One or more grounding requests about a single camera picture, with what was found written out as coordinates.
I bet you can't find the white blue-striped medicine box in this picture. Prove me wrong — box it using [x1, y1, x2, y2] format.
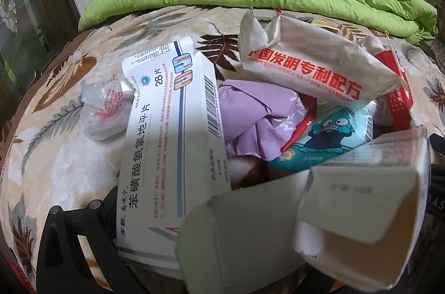
[116, 36, 233, 272]

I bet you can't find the purple wrapper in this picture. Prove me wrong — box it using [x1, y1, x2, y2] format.
[217, 78, 318, 162]

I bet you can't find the clear plastic wrapper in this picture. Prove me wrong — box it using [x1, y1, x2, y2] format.
[81, 73, 134, 141]

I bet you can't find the narrow glass door panel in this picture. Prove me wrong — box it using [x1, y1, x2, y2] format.
[0, 0, 82, 100]

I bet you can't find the red and white box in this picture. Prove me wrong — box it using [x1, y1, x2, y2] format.
[374, 48, 416, 122]

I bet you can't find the white carton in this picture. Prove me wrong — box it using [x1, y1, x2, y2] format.
[175, 126, 433, 294]

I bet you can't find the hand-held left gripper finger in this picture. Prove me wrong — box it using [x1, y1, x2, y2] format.
[36, 186, 150, 294]

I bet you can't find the leaf-printed beige blanket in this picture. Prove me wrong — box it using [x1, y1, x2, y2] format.
[0, 5, 445, 294]

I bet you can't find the teal cartoon packet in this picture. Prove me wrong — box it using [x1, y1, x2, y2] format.
[269, 102, 374, 173]

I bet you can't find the white packet with red print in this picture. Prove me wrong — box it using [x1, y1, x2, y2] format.
[238, 8, 409, 103]

